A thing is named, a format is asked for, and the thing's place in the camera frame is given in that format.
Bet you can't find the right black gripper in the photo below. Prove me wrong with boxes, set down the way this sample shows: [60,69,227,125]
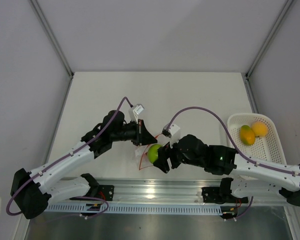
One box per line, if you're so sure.
[154,134,205,174]

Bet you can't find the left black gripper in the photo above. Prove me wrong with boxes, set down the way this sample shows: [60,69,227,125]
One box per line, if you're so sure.
[111,119,158,147]

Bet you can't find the green apple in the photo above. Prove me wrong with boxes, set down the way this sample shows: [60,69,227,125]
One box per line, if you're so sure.
[147,143,162,164]

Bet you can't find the clear zip top bag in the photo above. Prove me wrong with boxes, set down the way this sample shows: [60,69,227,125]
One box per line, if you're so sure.
[134,133,169,171]

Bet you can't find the yellow green mango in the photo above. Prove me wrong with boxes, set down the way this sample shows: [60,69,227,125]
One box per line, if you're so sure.
[239,125,256,146]

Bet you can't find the orange fruit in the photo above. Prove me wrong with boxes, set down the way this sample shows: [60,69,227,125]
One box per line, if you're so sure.
[251,121,268,137]

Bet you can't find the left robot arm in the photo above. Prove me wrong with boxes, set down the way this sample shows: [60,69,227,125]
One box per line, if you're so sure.
[10,110,158,220]

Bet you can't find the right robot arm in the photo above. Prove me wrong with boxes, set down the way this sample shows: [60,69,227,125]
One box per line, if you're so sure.
[147,134,300,207]

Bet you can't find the white perforated plastic basket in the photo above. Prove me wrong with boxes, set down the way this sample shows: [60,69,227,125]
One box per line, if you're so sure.
[227,113,287,165]

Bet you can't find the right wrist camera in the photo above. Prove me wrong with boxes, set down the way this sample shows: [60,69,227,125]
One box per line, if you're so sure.
[161,124,181,148]

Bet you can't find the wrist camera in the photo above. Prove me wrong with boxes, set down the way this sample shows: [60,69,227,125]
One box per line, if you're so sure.
[128,104,145,123]
[161,124,181,148]

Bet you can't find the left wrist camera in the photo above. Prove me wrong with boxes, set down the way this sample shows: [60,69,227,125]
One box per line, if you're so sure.
[128,104,145,123]

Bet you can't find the aluminium mounting rail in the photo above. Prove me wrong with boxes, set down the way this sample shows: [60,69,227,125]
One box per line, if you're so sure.
[47,177,296,206]

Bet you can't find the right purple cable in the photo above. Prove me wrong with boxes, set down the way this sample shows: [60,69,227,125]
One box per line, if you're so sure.
[168,106,300,221]

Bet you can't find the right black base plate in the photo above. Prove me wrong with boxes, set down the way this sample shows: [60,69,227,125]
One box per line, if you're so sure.
[201,186,249,205]

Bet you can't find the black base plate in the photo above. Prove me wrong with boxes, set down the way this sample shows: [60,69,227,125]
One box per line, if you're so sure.
[201,186,249,205]
[97,185,115,201]

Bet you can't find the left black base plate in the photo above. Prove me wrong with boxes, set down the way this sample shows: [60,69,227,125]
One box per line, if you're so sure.
[97,185,115,201]

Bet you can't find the white slotted cable duct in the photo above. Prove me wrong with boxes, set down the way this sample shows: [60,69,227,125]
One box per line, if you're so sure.
[45,202,222,216]

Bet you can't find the left corner frame post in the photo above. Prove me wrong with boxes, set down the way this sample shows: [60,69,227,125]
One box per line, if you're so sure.
[28,0,74,78]

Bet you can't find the corner frame post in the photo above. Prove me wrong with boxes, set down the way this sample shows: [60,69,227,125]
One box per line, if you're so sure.
[245,0,297,81]
[28,0,74,78]

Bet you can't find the right corner frame post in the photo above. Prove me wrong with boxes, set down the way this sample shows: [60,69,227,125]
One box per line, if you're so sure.
[245,0,297,81]

